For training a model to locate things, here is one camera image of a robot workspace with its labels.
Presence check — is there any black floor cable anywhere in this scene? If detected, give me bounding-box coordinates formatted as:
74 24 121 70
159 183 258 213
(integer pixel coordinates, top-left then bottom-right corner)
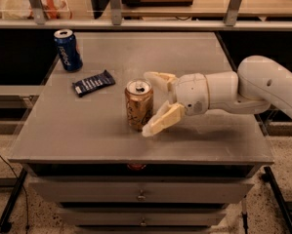
0 138 30 234

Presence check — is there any dark blue snack wrapper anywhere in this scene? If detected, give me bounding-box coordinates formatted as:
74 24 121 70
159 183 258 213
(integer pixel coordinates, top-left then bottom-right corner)
72 70 115 98

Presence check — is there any grey drawer cabinet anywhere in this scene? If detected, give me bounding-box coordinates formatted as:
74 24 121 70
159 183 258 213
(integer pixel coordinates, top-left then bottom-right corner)
11 32 273 234

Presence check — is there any orange soda can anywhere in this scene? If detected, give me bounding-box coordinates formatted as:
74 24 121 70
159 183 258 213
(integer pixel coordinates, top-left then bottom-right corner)
125 79 153 131

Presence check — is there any blue Pepsi can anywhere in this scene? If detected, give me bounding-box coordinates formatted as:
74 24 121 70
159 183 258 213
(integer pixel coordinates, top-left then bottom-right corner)
54 29 83 72

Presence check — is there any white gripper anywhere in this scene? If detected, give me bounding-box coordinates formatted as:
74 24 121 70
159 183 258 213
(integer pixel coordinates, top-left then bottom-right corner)
142 71 209 137

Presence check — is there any drawer knob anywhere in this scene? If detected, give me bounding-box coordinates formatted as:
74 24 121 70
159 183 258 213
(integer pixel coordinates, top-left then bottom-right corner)
140 217 147 227
137 190 146 202

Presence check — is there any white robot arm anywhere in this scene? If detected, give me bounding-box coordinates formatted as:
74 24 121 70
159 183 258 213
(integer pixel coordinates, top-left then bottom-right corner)
143 56 292 137

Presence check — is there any orange white plastic bag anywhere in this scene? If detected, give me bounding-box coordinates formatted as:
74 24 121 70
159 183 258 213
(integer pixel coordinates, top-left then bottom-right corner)
27 0 72 23

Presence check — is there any lower drawer knob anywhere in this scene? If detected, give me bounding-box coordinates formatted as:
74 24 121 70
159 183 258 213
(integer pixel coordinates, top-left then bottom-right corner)
140 217 147 227

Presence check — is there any upper drawer knob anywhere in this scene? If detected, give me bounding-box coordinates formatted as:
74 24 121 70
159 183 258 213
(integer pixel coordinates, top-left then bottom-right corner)
137 190 146 202

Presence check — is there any metal shelf rail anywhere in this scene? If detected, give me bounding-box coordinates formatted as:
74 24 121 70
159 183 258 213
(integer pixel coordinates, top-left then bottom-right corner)
0 0 292 31

